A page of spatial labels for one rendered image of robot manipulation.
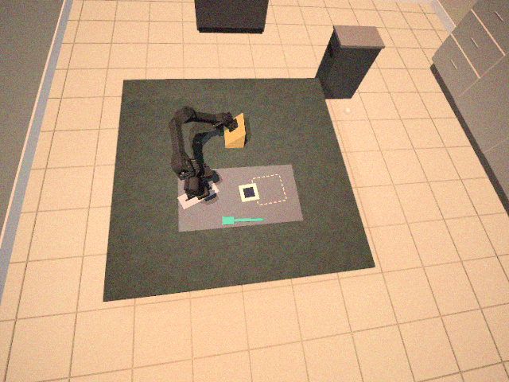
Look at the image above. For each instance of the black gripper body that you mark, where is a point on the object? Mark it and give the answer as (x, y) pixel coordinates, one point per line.
(203, 191)

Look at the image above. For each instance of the cream square tile with dark square center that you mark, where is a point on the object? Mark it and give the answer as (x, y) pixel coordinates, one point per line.
(248, 192)

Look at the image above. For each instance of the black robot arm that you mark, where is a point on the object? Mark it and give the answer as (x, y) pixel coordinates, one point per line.
(180, 161)

